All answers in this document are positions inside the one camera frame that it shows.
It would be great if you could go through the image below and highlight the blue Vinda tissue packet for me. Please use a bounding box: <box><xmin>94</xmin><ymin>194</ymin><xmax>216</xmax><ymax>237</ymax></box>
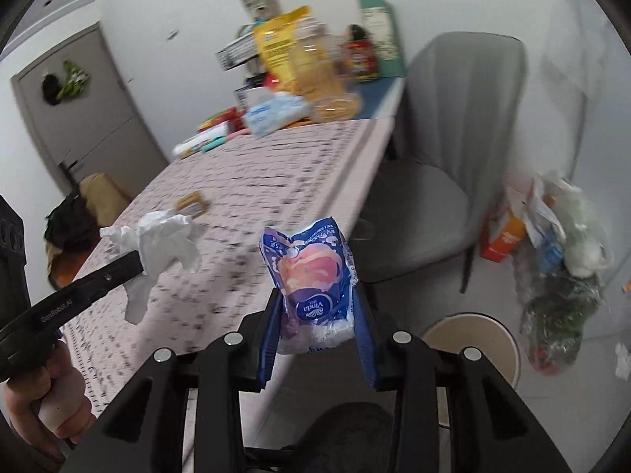
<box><xmin>259</xmin><ymin>217</ymin><xmax>357</xmax><ymax>356</ymax></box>

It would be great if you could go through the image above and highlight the white tissue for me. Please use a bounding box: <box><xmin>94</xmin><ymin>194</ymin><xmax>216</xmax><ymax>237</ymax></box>
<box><xmin>99</xmin><ymin>210</ymin><xmax>201</xmax><ymax>325</ymax></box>

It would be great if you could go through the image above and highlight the clear trash bag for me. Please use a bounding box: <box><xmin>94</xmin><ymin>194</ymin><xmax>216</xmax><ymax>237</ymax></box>
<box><xmin>514</xmin><ymin>171</ymin><xmax>614</xmax><ymax>376</ymax></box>

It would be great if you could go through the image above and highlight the person's left hand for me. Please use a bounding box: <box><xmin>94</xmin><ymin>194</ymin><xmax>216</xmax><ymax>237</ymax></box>
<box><xmin>2</xmin><ymin>341</ymin><xmax>96</xmax><ymax>464</ymax></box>

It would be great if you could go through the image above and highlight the round beige stool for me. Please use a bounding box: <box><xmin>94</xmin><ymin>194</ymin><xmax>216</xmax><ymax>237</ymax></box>
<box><xmin>420</xmin><ymin>312</ymin><xmax>522</xmax><ymax>429</ymax></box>

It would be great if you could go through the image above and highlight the wooden chair with clothes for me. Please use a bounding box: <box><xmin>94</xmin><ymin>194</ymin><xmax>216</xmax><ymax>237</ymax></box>
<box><xmin>44</xmin><ymin>173</ymin><xmax>133</xmax><ymax>291</ymax></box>

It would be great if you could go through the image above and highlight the pink patterned tablecloth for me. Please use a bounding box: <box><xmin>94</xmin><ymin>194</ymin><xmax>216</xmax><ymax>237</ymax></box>
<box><xmin>63</xmin><ymin>117</ymin><xmax>394</xmax><ymax>447</ymax></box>

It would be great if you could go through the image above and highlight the small brown cardboard box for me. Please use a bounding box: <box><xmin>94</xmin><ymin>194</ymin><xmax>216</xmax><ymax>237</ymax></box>
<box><xmin>174</xmin><ymin>190</ymin><xmax>210</xmax><ymax>219</ymax></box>

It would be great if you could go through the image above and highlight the orange carton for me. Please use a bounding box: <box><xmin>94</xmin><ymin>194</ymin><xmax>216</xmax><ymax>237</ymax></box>
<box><xmin>479</xmin><ymin>188</ymin><xmax>526</xmax><ymax>263</ymax></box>

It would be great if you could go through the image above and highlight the teal pink marker pen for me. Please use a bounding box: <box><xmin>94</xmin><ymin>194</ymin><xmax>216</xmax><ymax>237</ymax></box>
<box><xmin>201</xmin><ymin>128</ymin><xmax>250</xmax><ymax>153</ymax></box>

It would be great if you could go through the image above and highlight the grey door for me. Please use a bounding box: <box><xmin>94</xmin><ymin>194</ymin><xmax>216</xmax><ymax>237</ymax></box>
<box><xmin>11</xmin><ymin>24</ymin><xmax>168</xmax><ymax>197</ymax></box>

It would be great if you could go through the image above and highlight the white cling film roll box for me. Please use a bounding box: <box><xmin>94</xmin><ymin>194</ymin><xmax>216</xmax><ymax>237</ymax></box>
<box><xmin>172</xmin><ymin>122</ymin><xmax>231</xmax><ymax>159</ymax></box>

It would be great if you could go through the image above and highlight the blue white tissue pack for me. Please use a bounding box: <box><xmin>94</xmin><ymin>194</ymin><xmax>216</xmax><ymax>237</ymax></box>
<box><xmin>239</xmin><ymin>87</ymin><xmax>310</xmax><ymax>138</ymax></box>

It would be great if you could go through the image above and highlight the red snack package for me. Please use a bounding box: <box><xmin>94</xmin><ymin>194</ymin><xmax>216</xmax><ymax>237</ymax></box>
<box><xmin>198</xmin><ymin>107</ymin><xmax>245</xmax><ymax>132</ymax></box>

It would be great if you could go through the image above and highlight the grey upholstered chair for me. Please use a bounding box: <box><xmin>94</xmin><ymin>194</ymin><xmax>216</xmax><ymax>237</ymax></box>
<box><xmin>351</xmin><ymin>32</ymin><xmax>527</xmax><ymax>284</ymax></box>

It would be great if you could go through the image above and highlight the clear plastic jar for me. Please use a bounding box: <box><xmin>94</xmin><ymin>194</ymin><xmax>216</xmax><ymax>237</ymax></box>
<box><xmin>289</xmin><ymin>16</ymin><xmax>362</xmax><ymax>123</ymax></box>

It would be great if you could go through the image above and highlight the green plush door hanging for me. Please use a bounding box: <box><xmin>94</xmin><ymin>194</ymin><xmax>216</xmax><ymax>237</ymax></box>
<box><xmin>56</xmin><ymin>59</ymin><xmax>91</xmax><ymax>102</ymax></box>

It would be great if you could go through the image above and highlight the yellow snack bag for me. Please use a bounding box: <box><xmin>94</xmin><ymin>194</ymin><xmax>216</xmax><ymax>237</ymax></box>
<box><xmin>254</xmin><ymin>6</ymin><xmax>311</xmax><ymax>94</ymax></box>

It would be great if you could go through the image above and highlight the green white box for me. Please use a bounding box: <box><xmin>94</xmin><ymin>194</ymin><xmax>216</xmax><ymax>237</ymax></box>
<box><xmin>357</xmin><ymin>0</ymin><xmax>405</xmax><ymax>78</ymax></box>

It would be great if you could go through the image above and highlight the wire mesh basket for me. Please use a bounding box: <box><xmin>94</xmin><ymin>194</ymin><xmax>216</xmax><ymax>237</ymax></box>
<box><xmin>216</xmin><ymin>32</ymin><xmax>258</xmax><ymax>72</ymax></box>

